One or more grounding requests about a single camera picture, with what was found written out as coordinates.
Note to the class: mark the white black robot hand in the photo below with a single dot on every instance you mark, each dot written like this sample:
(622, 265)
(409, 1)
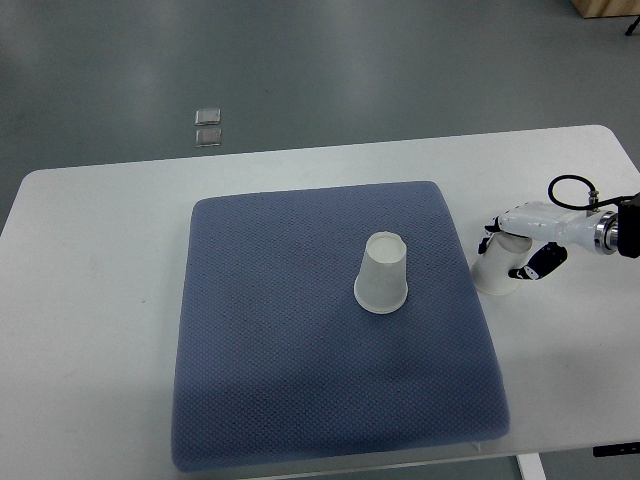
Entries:
(545, 222)

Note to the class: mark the white paper cup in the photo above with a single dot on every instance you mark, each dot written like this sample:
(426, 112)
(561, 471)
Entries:
(381, 284)
(504, 252)

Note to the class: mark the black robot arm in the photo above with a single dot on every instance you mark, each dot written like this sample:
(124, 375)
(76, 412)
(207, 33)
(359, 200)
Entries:
(620, 228)

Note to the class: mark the white paper cup on mat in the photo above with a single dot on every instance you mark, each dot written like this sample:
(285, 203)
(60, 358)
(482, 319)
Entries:
(381, 284)

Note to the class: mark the white table leg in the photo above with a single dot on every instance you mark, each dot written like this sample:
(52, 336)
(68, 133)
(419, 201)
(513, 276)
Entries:
(530, 467)

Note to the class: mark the wooden furniture corner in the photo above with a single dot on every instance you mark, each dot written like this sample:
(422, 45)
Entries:
(590, 9)

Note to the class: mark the black tripod leg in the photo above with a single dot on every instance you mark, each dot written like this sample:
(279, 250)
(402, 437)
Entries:
(632, 27)

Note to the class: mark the black table control panel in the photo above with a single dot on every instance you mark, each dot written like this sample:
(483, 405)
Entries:
(612, 450)

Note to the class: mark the blue textured cushion mat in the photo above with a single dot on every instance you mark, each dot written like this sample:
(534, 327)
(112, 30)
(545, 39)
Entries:
(276, 360)

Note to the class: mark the upper metal floor plate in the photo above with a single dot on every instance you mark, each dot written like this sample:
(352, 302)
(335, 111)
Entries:
(207, 116)

